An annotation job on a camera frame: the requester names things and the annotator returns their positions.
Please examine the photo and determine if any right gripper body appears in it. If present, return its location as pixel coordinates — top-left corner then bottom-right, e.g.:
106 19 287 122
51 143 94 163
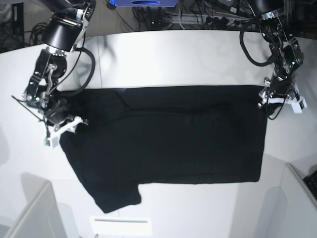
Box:
44 98 83 139

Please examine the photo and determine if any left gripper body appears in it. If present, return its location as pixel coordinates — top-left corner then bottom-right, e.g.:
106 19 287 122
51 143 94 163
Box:
259 76 306 104

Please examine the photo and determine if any black T-shirt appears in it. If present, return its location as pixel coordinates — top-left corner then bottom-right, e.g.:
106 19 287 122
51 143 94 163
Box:
60 85 267 213

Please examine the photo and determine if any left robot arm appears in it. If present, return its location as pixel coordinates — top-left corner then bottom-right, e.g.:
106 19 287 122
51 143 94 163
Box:
239 0 307 120

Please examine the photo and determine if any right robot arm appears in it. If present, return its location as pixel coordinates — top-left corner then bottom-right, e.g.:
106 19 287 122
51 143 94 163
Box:
18 0 96 146

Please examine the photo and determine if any black keyboard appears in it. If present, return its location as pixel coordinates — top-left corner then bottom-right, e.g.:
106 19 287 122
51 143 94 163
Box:
304 171 317 198

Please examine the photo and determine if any white table partition left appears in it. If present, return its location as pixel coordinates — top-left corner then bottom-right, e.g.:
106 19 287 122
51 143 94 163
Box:
4 181 67 238

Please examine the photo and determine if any white table partition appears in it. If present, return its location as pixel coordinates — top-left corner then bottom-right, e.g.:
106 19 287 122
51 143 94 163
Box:
254 164 317 238
4 181 67 238

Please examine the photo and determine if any white slotted tray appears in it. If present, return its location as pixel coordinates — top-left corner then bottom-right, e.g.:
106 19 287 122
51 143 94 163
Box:
90 216 153 237

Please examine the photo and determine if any white table partition right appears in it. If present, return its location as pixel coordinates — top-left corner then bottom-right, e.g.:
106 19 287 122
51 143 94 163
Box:
254 164 317 238

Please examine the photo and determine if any white power strip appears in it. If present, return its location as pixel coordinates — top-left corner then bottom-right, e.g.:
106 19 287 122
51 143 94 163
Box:
165 13 249 29

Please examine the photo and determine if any blue box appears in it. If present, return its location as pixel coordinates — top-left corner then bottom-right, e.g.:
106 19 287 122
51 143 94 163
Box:
109 0 178 7

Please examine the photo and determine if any black device with LED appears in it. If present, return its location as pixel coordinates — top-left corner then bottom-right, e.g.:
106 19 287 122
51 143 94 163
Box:
149 7 164 25

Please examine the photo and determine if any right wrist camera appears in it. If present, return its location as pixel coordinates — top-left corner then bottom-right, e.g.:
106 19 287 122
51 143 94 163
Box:
44 136 59 149

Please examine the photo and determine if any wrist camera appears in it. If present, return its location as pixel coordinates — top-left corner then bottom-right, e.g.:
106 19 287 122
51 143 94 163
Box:
44 136 59 149
291 98 308 114

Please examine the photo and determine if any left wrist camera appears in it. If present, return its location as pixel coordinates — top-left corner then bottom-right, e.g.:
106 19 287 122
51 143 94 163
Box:
291 98 308 114

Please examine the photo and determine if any black coiled cable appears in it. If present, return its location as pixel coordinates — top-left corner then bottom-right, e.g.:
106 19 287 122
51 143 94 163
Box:
29 22 50 45

